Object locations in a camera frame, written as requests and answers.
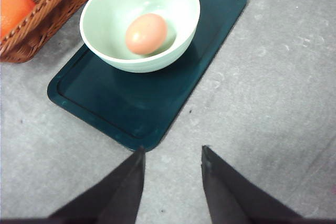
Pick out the dark teal rectangular tray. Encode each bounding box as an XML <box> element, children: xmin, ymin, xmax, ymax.
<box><xmin>47</xmin><ymin>0</ymin><xmax>247</xmax><ymax>152</ymax></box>

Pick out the brown wicker basket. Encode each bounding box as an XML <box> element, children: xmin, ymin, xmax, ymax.
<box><xmin>0</xmin><ymin>0</ymin><xmax>86</xmax><ymax>63</ymax></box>

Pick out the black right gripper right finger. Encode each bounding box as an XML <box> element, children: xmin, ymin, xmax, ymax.
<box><xmin>201</xmin><ymin>145</ymin><xmax>335</xmax><ymax>224</ymax></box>

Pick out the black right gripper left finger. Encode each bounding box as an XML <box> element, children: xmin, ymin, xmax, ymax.
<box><xmin>19</xmin><ymin>147</ymin><xmax>145</xmax><ymax>224</ymax></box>

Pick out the light green ceramic bowl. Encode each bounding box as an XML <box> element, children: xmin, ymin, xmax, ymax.
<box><xmin>81</xmin><ymin>0</ymin><xmax>201</xmax><ymax>73</ymax></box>

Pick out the brown egg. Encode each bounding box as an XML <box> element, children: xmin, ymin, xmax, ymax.
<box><xmin>125</xmin><ymin>13</ymin><xmax>167</xmax><ymax>55</ymax></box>

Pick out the orange mandarin fruit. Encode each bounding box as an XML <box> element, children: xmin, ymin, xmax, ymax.
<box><xmin>0</xmin><ymin>0</ymin><xmax>36</xmax><ymax>40</ymax></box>

